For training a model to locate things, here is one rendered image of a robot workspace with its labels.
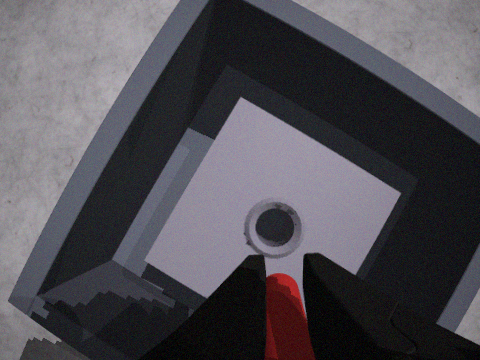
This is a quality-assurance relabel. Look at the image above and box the dark grey open box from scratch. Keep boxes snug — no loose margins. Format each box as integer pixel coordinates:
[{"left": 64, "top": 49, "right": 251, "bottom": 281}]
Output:
[{"left": 8, "top": 0, "right": 480, "bottom": 360}]

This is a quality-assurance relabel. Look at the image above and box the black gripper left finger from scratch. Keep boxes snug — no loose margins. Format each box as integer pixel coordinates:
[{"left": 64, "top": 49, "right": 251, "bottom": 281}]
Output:
[{"left": 139, "top": 255, "right": 267, "bottom": 360}]

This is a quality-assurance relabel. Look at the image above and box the grey square plate with hole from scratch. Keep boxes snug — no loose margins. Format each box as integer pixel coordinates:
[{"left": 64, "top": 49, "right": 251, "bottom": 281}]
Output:
[{"left": 144, "top": 97, "right": 401, "bottom": 317}]

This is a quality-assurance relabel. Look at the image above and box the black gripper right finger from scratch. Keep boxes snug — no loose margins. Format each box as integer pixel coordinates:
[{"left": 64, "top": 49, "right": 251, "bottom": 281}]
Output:
[{"left": 303, "top": 253, "right": 480, "bottom": 360}]

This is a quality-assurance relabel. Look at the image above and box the red peg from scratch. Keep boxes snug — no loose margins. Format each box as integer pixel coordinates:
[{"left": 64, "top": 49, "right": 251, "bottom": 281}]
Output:
[{"left": 264, "top": 272, "right": 315, "bottom": 360}]

